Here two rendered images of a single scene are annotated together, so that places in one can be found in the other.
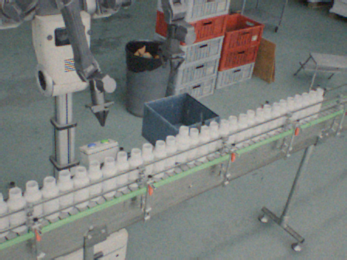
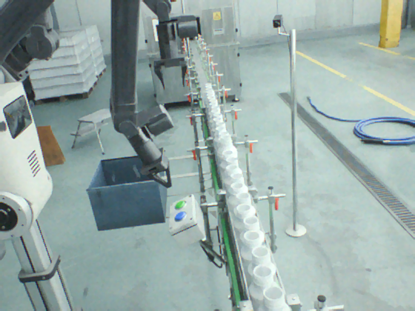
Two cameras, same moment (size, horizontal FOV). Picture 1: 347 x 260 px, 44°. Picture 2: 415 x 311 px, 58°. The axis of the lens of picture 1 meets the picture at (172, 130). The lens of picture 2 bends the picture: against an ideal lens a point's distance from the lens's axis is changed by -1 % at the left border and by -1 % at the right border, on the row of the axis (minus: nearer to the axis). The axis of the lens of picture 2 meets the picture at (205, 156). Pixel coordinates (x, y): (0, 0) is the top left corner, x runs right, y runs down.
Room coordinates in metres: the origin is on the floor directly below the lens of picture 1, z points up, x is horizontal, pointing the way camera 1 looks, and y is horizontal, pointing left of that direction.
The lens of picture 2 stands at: (0.78, 0.93, 1.68)
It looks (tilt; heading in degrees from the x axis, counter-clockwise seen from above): 24 degrees down; 311
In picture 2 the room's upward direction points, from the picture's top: 7 degrees counter-clockwise
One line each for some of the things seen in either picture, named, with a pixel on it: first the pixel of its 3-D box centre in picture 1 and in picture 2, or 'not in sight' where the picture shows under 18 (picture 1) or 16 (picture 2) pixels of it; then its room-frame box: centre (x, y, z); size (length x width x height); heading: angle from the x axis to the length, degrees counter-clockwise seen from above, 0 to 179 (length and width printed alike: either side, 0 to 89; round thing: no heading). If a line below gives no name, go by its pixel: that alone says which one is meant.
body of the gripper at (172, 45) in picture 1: (172, 44); (168, 51); (1.64, 0.05, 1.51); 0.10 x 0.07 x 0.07; 41
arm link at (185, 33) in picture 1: (181, 25); (176, 18); (1.61, 0.02, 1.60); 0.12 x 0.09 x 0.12; 44
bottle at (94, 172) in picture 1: (94, 180); (245, 234); (1.25, 0.27, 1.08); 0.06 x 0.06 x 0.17
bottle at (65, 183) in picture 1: (64, 190); (253, 264); (1.17, 0.36, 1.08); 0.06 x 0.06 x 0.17
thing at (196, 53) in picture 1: (188, 44); not in sight; (4.11, -0.04, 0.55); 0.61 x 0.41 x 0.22; 139
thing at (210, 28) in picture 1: (191, 22); not in sight; (4.12, -0.04, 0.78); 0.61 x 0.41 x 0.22; 138
